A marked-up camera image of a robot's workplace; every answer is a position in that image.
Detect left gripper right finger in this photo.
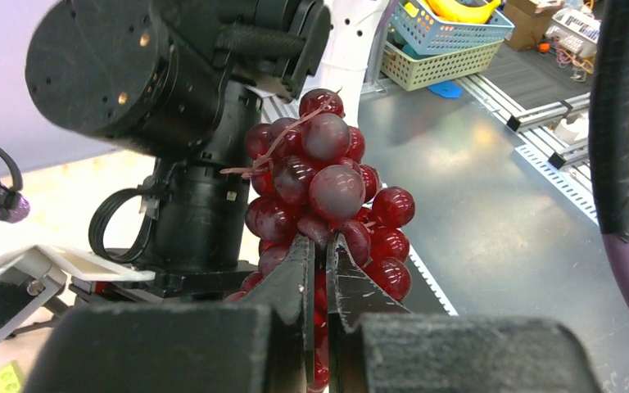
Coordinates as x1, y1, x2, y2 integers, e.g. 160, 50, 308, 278
326, 235, 602, 392

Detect cardboard box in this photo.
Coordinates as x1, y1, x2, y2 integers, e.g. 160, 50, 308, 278
503, 0, 563, 52

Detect red grape bunch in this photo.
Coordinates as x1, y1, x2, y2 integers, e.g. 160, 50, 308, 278
227, 89, 415, 392

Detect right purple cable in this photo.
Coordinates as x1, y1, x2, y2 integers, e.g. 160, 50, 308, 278
588, 0, 629, 362

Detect yellow banana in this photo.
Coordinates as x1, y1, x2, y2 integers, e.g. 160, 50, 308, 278
425, 0, 501, 24

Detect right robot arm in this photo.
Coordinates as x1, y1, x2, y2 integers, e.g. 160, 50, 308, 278
25, 1, 393, 303

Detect blue plastic basket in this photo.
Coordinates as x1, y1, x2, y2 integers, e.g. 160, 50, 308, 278
390, 1, 514, 56

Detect beige plastic basket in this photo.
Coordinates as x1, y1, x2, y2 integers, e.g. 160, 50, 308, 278
381, 41, 503, 92

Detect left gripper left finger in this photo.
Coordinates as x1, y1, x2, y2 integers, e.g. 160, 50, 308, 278
25, 236, 315, 392

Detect light green block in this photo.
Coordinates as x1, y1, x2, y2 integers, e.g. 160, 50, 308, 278
0, 360, 25, 393

